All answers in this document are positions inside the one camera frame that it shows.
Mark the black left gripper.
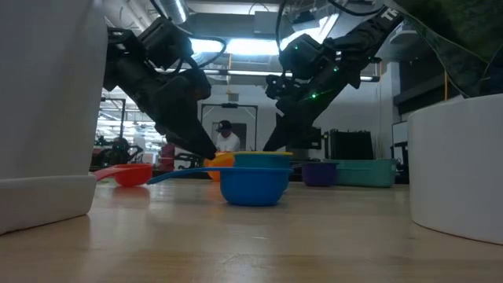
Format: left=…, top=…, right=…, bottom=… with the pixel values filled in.
left=125, top=64, right=218, bottom=160

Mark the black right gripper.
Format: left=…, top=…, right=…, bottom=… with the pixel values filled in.
left=262, top=62, right=354, bottom=153

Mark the teal measuring cup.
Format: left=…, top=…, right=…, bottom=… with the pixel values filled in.
left=233, top=153, right=294, bottom=170

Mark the orange measuring cup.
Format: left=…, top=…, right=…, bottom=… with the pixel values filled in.
left=203, top=152, right=236, bottom=182

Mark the purple measuring cup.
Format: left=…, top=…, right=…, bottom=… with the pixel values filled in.
left=292, top=161, right=339, bottom=188

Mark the red measuring cup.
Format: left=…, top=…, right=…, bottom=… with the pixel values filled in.
left=94, top=163, right=153, bottom=188

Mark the blue measuring cup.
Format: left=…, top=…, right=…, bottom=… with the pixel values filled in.
left=147, top=167, right=295, bottom=208

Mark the teal plastic basket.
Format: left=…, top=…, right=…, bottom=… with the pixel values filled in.
left=336, top=158, right=398, bottom=188

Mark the small black monitor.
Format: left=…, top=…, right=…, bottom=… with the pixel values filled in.
left=300, top=126, right=322, bottom=150

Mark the magenta chair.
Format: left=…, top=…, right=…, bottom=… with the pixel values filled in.
left=159, top=143, right=177, bottom=172

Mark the person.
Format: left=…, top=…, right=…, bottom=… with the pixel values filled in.
left=215, top=119, right=241, bottom=153

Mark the large black monitor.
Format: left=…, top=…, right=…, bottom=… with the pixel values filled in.
left=329, top=129, right=374, bottom=160

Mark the distant black robot station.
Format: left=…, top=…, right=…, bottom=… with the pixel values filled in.
left=92, top=135, right=145, bottom=169

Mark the long ceiling light fixture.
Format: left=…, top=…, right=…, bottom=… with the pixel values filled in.
left=155, top=67, right=381, bottom=83

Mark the white hexagonal planter pot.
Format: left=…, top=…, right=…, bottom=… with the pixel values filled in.
left=0, top=0, right=109, bottom=236

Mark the white round planter pot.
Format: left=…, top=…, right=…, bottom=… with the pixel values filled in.
left=407, top=94, right=503, bottom=245

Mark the green snake plant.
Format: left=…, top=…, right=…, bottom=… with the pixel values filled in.
left=387, top=0, right=503, bottom=98

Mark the black metal frame rig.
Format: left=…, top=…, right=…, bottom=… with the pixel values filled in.
left=200, top=103, right=259, bottom=153

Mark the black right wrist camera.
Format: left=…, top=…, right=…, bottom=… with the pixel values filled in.
left=278, top=33, right=335, bottom=79

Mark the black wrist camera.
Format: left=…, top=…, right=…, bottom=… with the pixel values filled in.
left=137, top=16, right=194, bottom=71
left=278, top=33, right=335, bottom=79

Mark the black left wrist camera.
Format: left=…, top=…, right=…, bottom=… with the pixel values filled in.
left=137, top=16, right=194, bottom=71

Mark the silver ceiling duct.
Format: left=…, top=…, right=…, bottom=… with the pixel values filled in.
left=156, top=0, right=189, bottom=24

